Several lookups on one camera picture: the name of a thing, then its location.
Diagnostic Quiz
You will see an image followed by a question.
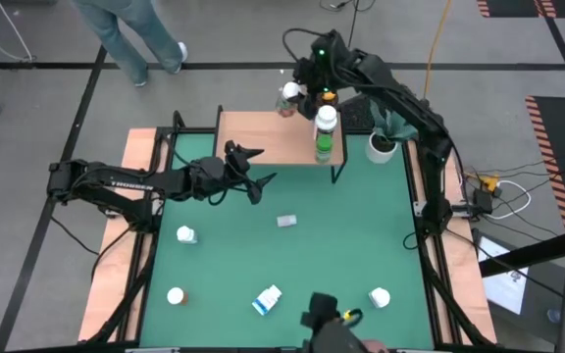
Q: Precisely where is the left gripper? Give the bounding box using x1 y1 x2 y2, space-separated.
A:
181 140 278 206

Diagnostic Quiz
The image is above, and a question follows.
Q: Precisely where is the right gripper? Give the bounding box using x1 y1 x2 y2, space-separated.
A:
293 55 350 122

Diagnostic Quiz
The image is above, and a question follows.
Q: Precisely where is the large white bottle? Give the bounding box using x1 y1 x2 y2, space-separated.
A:
314 104 338 143

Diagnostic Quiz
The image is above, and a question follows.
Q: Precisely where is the green bottle green cap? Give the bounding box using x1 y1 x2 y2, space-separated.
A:
314 132 334 165

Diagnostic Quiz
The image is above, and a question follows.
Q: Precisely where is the white bottle blue barcode label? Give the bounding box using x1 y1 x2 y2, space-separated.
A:
250 283 283 318

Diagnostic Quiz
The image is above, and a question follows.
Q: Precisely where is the small white bottle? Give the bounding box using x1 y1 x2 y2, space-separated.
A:
368 285 392 310

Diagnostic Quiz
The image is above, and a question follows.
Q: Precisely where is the black perforated mat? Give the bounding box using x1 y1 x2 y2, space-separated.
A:
338 95 377 131

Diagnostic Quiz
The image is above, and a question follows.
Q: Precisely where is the white plant pot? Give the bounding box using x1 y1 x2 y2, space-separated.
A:
364 130 399 166

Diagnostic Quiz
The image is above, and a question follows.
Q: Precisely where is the green artificial plant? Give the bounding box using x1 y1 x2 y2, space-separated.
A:
368 97 419 143

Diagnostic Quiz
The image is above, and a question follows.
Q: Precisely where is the wooden side board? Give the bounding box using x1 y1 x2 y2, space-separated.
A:
78 127 159 342
407 141 497 344

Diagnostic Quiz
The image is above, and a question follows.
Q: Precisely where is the person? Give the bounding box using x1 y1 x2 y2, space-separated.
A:
71 0 189 88

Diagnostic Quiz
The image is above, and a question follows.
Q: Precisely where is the yellow power strip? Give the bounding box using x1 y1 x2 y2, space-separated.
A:
463 171 502 195

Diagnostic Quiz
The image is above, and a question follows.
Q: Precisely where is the black power adapter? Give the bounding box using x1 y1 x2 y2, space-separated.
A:
472 188 494 217

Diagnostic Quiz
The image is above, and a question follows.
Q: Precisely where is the black metal beam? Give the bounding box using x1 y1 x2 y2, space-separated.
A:
478 223 565 278

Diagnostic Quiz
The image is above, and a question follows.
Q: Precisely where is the wooden shelf black frame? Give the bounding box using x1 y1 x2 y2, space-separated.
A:
213 104 350 185

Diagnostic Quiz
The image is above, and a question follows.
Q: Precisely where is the black aluminium table frame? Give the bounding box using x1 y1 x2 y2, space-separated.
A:
78 105 497 353

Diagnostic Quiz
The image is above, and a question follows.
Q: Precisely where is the black hanging cable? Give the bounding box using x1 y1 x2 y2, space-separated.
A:
345 0 362 35

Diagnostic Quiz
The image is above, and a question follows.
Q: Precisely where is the yellow hanging cable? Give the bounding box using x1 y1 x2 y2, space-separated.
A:
422 0 455 99

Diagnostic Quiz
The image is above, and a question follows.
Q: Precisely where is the black table-level camera mount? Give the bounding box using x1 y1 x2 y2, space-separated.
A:
299 291 367 353

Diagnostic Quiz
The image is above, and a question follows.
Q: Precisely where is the white cable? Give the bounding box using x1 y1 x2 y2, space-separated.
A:
488 178 533 221

